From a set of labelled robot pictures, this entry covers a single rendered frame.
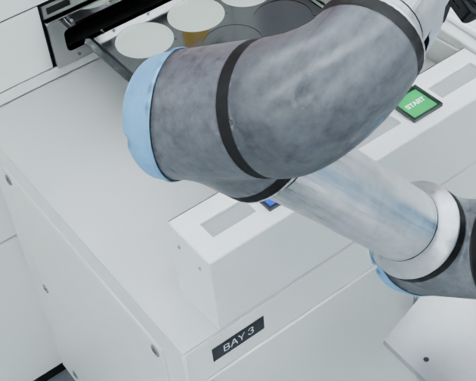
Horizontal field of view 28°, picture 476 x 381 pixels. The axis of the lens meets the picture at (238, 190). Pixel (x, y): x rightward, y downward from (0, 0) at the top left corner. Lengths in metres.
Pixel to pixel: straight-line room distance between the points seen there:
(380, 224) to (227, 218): 0.31
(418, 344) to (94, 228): 0.51
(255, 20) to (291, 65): 0.94
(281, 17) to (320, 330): 0.54
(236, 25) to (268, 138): 0.94
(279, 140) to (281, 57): 0.06
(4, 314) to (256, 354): 0.76
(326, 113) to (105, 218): 0.78
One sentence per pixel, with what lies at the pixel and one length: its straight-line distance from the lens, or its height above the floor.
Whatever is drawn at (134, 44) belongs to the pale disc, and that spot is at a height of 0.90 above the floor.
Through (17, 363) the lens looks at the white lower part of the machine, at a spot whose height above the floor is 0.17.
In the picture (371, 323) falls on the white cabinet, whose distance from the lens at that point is 1.59.
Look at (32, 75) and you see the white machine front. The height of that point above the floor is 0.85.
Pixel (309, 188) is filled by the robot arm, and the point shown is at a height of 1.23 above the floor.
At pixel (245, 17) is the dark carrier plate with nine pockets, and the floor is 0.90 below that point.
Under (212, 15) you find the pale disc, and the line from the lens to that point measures 1.68.
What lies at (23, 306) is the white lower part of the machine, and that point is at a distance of 2.03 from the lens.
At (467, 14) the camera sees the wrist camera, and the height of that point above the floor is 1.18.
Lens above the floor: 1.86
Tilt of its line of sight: 46 degrees down
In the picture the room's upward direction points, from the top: 6 degrees counter-clockwise
